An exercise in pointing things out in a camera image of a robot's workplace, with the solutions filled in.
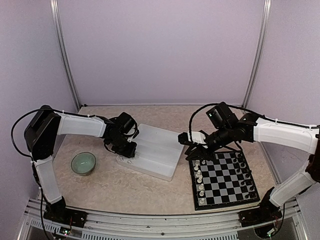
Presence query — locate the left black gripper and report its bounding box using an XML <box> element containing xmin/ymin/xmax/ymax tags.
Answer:
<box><xmin>108</xmin><ymin>134</ymin><xmax>137</xmax><ymax>158</ymax></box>

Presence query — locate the black white chess board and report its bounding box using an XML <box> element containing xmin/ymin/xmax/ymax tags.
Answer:
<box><xmin>189</xmin><ymin>150</ymin><xmax>260</xmax><ymax>211</ymax></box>

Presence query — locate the white divided plastic tray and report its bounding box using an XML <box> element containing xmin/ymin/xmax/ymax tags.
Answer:
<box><xmin>119</xmin><ymin>123</ymin><xmax>184</xmax><ymax>182</ymax></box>

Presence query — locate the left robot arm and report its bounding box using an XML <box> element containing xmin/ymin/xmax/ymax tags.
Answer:
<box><xmin>24</xmin><ymin>105</ymin><xmax>140</xmax><ymax>223</ymax></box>

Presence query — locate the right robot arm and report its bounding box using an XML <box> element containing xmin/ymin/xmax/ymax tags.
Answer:
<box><xmin>178</xmin><ymin>101</ymin><xmax>320</xmax><ymax>222</ymax></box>

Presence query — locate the row of black chess pieces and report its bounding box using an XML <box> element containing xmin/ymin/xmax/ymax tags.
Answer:
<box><xmin>228</xmin><ymin>152</ymin><xmax>260</xmax><ymax>202</ymax></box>

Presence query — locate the green glass bowl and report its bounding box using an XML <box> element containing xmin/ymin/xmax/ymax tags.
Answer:
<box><xmin>71</xmin><ymin>152</ymin><xmax>97</xmax><ymax>176</ymax></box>

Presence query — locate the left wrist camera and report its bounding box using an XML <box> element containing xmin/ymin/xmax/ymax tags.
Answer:
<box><xmin>116</xmin><ymin>112</ymin><xmax>139</xmax><ymax>138</ymax></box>

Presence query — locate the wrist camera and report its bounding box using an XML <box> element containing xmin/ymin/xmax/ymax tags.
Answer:
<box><xmin>116</xmin><ymin>112</ymin><xmax>139</xmax><ymax>138</ymax></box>
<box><xmin>177</xmin><ymin>131</ymin><xmax>206</xmax><ymax>146</ymax></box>

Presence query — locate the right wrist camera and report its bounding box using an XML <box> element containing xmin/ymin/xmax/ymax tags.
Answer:
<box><xmin>177</xmin><ymin>131</ymin><xmax>206</xmax><ymax>146</ymax></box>

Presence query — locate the front aluminium rail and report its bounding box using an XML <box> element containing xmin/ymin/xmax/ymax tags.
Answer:
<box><xmin>16</xmin><ymin>200</ymin><xmax>308</xmax><ymax>240</ymax></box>

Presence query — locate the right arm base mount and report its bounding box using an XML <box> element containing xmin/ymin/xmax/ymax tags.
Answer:
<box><xmin>238</xmin><ymin>208</ymin><xmax>283</xmax><ymax>228</ymax></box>

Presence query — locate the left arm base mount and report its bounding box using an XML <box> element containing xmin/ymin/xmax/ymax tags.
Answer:
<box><xmin>43</xmin><ymin>208</ymin><xmax>88</xmax><ymax>228</ymax></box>

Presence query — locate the right aluminium frame post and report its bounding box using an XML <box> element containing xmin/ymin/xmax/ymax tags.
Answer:
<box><xmin>241</xmin><ymin>0</ymin><xmax>272</xmax><ymax>108</ymax></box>

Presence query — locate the aluminium frame post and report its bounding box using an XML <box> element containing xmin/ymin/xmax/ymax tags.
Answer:
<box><xmin>241</xmin><ymin>0</ymin><xmax>272</xmax><ymax>108</ymax></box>
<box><xmin>50</xmin><ymin>0</ymin><xmax>82</xmax><ymax>111</ymax></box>

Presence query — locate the left aluminium frame post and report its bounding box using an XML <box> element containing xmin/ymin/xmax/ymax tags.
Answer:
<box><xmin>50</xmin><ymin>0</ymin><xmax>82</xmax><ymax>111</ymax></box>

